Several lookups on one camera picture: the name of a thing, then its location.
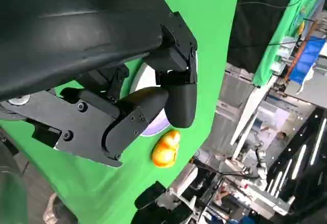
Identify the green table cloth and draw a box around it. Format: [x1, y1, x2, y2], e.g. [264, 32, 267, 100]
[0, 0, 243, 224]

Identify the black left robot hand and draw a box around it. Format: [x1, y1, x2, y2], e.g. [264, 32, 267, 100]
[0, 0, 199, 169]

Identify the black curtain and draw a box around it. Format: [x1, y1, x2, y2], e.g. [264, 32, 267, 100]
[226, 0, 320, 74]

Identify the white metal frame leg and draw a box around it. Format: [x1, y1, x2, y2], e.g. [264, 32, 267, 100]
[229, 77, 278, 158]

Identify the green hanging cloth with print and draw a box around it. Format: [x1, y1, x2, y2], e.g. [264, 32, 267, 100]
[251, 0, 327, 86]

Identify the lilac plate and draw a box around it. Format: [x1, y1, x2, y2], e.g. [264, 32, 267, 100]
[129, 50, 199, 138]

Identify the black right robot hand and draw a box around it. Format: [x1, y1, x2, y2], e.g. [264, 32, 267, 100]
[134, 180, 167, 211]

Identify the blue tarp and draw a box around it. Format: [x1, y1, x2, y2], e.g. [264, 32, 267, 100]
[291, 36, 327, 84]

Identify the orange white toy bread roll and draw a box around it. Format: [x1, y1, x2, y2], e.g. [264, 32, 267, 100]
[151, 129, 181, 169]

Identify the thin black cable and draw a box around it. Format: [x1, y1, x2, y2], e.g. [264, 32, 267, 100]
[236, 0, 311, 9]

